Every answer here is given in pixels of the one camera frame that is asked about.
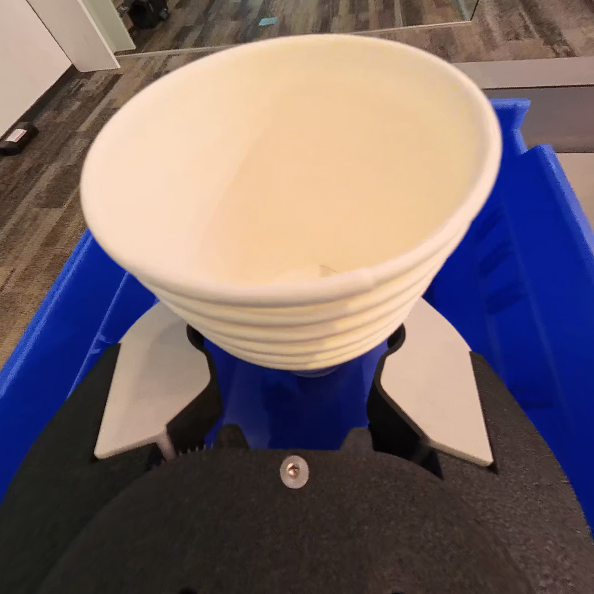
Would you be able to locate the white cabinet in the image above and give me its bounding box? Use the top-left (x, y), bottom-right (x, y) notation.
top-left (0, 0), bottom-right (136, 138)

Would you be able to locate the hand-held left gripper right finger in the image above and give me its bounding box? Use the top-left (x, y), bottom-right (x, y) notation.
top-left (367, 299), bottom-right (493, 467)

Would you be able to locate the small black box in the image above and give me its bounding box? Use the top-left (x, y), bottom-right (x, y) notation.
top-left (0, 122), bottom-right (39, 157)

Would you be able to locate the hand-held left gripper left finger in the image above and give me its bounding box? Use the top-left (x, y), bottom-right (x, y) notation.
top-left (94, 306), bottom-right (222, 460)

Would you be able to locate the blue plastic bin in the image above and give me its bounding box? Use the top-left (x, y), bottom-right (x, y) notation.
top-left (0, 97), bottom-right (594, 534)

